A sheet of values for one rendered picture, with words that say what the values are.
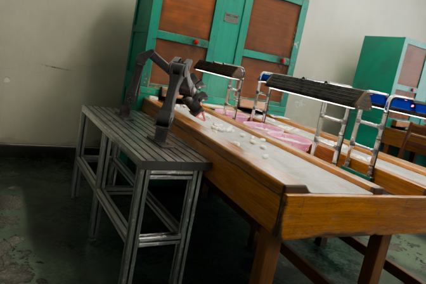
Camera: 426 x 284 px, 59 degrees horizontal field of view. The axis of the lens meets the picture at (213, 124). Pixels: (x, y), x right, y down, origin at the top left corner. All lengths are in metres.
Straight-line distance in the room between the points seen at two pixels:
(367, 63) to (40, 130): 3.71
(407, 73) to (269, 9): 2.22
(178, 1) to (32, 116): 1.62
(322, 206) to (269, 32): 2.16
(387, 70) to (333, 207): 3.53
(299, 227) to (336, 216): 0.16
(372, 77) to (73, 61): 3.36
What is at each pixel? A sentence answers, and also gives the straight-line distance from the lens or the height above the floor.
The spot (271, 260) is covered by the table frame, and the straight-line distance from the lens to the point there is 1.40.
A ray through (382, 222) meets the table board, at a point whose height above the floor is 0.64.
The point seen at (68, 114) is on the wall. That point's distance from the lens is 3.61.
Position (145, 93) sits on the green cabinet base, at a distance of 2.86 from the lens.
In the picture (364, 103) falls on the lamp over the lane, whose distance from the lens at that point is 1.47.
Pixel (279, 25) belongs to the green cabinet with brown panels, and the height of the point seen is 1.53.
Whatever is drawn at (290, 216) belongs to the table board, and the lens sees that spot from 1.29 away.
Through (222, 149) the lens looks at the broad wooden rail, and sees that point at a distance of 1.62.
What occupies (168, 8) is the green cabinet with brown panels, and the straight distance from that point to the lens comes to 2.90.
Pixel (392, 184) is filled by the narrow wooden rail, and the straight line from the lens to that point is 1.91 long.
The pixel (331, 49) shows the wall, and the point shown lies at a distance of 5.12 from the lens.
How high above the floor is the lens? 1.10
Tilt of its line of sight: 9 degrees down
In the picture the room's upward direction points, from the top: 11 degrees clockwise
